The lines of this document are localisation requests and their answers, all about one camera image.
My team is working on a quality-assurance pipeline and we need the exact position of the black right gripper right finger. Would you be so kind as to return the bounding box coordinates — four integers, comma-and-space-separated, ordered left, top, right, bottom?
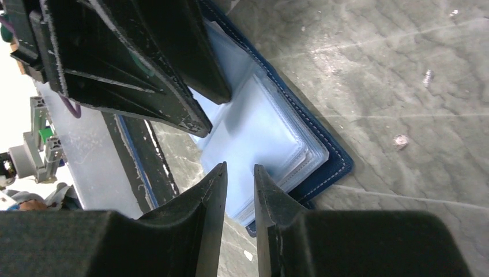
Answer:
254, 164, 471, 276

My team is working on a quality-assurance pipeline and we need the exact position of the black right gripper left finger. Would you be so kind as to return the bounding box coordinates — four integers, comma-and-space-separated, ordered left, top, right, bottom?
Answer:
1, 162, 227, 276

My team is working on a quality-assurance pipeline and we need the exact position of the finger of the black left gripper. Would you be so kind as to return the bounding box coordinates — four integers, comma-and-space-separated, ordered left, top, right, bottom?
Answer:
30, 1, 212, 137
135, 0, 232, 104

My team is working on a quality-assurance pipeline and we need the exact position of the blue leather card holder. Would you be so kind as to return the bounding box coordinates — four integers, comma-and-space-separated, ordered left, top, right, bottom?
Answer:
193, 1, 354, 237

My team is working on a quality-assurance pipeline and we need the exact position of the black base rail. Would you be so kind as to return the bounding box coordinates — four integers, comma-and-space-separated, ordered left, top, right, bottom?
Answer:
102, 113, 180, 218

